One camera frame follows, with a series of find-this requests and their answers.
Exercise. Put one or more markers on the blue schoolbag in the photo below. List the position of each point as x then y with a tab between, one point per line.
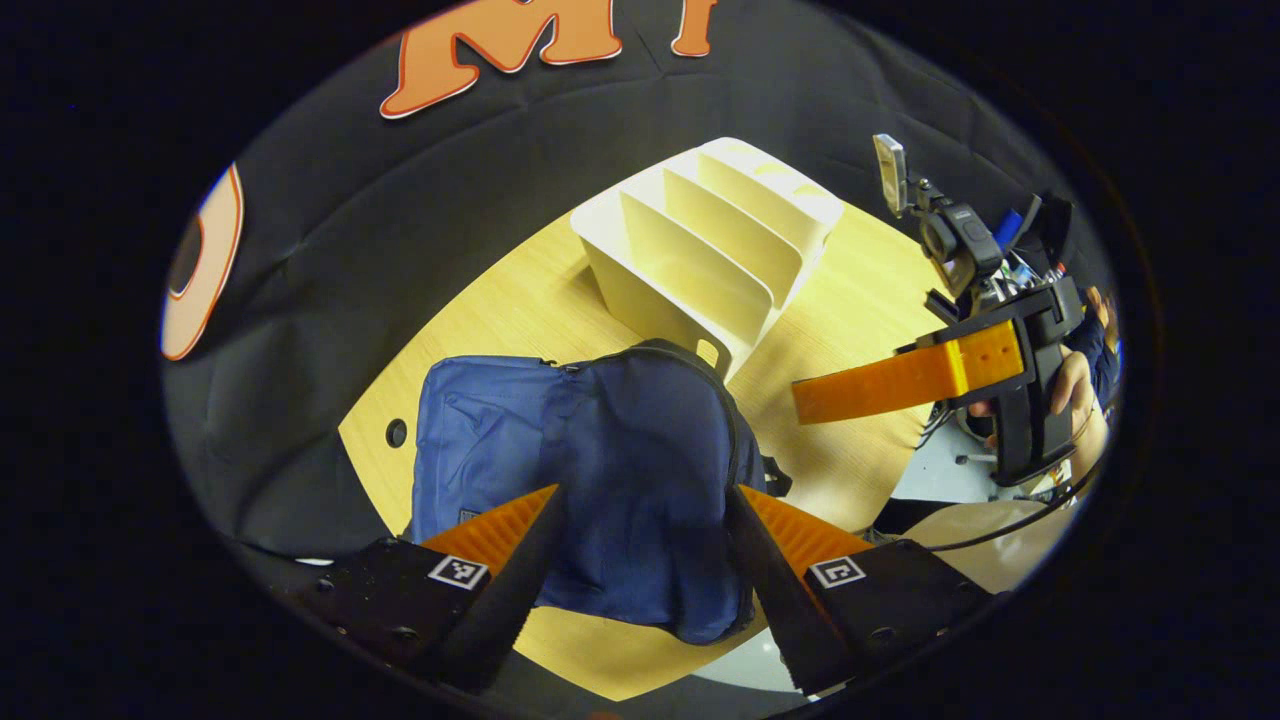
640	480

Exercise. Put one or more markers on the dark computer monitor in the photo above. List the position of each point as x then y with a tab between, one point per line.
1055	230

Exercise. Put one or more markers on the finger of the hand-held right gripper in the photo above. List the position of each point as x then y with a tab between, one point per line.
900	380

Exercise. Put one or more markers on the white bookshelf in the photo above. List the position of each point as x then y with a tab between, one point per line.
690	290

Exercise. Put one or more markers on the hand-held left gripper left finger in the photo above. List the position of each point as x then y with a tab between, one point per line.
500	610

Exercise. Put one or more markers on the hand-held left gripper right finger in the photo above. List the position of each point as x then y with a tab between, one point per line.
790	620

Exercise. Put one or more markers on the blue bottle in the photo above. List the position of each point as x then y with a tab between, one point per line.
1008	228

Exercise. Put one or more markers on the black backdrop cloth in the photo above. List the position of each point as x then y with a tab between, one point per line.
330	250

